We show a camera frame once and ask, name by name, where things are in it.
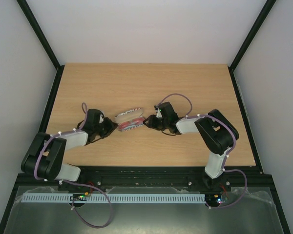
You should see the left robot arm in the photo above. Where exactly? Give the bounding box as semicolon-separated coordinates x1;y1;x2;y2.
21;109;118;182

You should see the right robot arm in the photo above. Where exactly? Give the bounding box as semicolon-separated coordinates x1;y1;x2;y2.
143;102;239;191

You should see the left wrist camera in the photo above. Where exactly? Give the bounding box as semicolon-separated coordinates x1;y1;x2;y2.
99;112;105;124

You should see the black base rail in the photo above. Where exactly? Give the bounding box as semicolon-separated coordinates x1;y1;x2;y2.
14;165;276;193

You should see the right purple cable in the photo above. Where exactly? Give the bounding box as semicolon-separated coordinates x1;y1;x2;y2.
155;94;248;210

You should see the white slotted cable duct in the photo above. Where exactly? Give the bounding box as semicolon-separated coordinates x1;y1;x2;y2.
21;193;205;204

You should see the metal base plate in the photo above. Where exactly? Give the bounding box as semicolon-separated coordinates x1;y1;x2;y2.
4;186;283;234

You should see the black enclosure frame post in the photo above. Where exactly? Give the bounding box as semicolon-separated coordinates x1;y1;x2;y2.
16;0;65;70

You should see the right black frame post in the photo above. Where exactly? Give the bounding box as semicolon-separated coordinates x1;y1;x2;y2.
228;0;278;71

